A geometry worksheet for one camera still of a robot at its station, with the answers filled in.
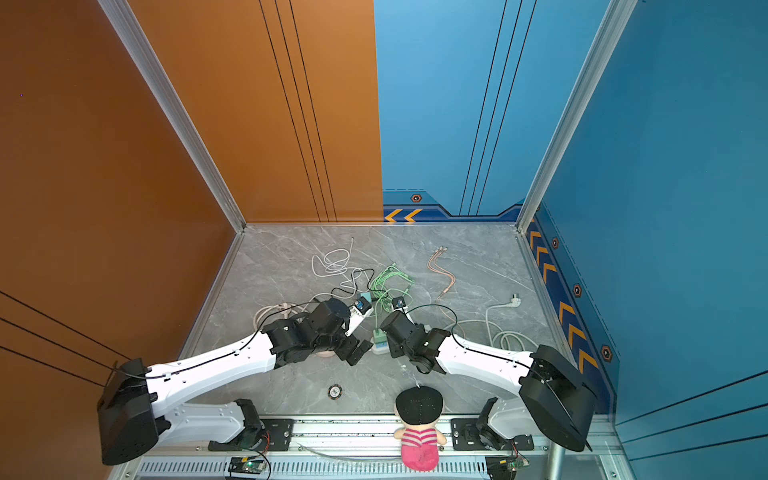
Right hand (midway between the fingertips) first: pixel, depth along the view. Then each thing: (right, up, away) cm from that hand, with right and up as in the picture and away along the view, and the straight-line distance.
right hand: (394, 336), depth 85 cm
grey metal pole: (+37, -24, -17) cm, 47 cm away
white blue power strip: (-4, -3, -1) cm, 5 cm away
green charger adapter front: (-4, +1, -2) cm, 5 cm away
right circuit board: (+29, -25, -15) cm, 42 cm away
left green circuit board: (-35, -27, -14) cm, 47 cm away
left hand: (-9, +3, -6) cm, 11 cm away
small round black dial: (-16, -14, -4) cm, 22 cm away
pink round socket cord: (-35, +6, +9) cm, 37 cm away
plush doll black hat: (+6, -13, -15) cm, 21 cm away
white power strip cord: (+31, 0, +6) cm, 32 cm away
